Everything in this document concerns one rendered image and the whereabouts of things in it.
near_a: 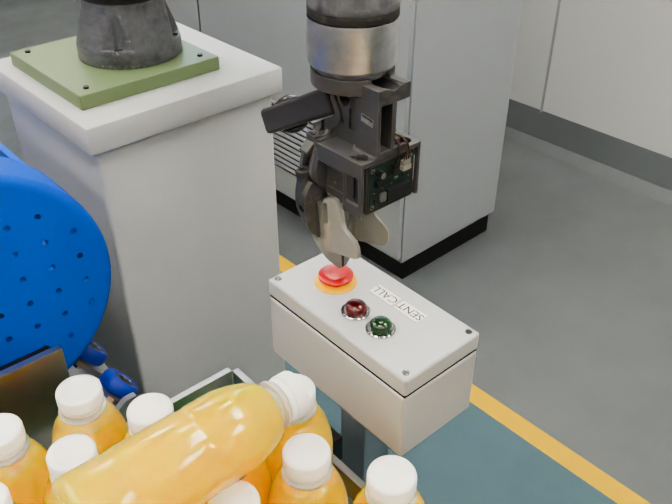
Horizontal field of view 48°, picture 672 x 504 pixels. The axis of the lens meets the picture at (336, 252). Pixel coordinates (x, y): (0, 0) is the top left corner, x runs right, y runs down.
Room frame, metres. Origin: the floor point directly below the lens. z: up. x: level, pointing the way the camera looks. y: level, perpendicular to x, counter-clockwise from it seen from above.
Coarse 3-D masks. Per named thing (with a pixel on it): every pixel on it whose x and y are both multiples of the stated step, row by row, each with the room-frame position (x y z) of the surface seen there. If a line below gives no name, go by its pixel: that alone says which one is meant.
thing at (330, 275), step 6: (330, 264) 0.64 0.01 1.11; (324, 270) 0.63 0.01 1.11; (330, 270) 0.63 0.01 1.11; (336, 270) 0.63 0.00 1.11; (342, 270) 0.63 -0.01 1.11; (348, 270) 0.63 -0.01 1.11; (318, 276) 0.62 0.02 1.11; (324, 276) 0.62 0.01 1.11; (330, 276) 0.62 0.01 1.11; (336, 276) 0.62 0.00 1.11; (342, 276) 0.62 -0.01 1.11; (348, 276) 0.62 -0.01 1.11; (324, 282) 0.61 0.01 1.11; (330, 282) 0.61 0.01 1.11; (336, 282) 0.61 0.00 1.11; (342, 282) 0.61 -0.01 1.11; (348, 282) 0.61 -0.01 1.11
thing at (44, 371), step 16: (32, 352) 0.58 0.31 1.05; (48, 352) 0.57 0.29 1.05; (0, 368) 0.56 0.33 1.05; (16, 368) 0.55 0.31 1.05; (32, 368) 0.56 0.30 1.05; (48, 368) 0.57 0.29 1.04; (64, 368) 0.58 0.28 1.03; (0, 384) 0.53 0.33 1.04; (16, 384) 0.54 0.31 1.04; (32, 384) 0.55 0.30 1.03; (48, 384) 0.56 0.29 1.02; (0, 400) 0.53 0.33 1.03; (16, 400) 0.54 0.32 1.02; (32, 400) 0.55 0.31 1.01; (48, 400) 0.56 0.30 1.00; (32, 416) 0.55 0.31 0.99; (48, 416) 0.56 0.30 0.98; (32, 432) 0.54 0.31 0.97; (48, 432) 0.55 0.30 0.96; (48, 448) 0.55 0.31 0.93
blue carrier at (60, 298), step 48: (0, 144) 0.89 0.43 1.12; (0, 192) 0.62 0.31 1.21; (48, 192) 0.65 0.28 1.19; (0, 240) 0.61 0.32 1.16; (48, 240) 0.64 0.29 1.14; (96, 240) 0.67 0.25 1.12; (0, 288) 0.60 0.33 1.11; (48, 288) 0.63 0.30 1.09; (96, 288) 0.67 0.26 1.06; (0, 336) 0.59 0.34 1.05; (48, 336) 0.62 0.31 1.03
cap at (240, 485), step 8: (240, 480) 0.38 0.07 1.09; (232, 488) 0.37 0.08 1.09; (240, 488) 0.37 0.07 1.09; (248, 488) 0.37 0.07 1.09; (216, 496) 0.37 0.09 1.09; (224, 496) 0.37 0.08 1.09; (232, 496) 0.37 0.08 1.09; (240, 496) 0.37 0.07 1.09; (248, 496) 0.37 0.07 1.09; (256, 496) 0.37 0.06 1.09
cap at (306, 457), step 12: (288, 444) 0.42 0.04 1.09; (300, 444) 0.42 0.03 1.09; (312, 444) 0.42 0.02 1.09; (324, 444) 0.42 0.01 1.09; (288, 456) 0.40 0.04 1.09; (300, 456) 0.40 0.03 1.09; (312, 456) 0.40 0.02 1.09; (324, 456) 0.40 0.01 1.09; (288, 468) 0.40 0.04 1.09; (300, 468) 0.39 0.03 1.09; (312, 468) 0.39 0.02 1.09; (324, 468) 0.40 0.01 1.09; (300, 480) 0.39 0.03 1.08; (312, 480) 0.39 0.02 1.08
